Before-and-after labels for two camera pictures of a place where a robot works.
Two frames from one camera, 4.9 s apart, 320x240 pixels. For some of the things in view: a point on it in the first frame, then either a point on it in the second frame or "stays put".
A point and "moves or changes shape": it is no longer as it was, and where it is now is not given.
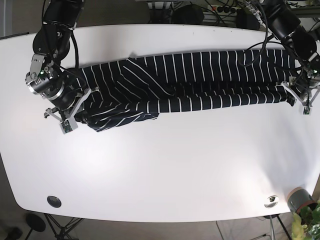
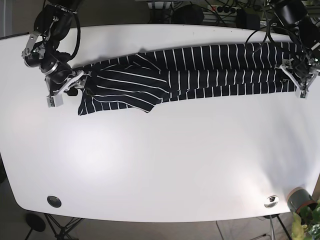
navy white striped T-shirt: [142, 85] moves or changes shape
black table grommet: [54, 201] stays put
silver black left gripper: [59, 90] → [36, 57]
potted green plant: [306, 221] stays put
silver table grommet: [271, 201] stays put
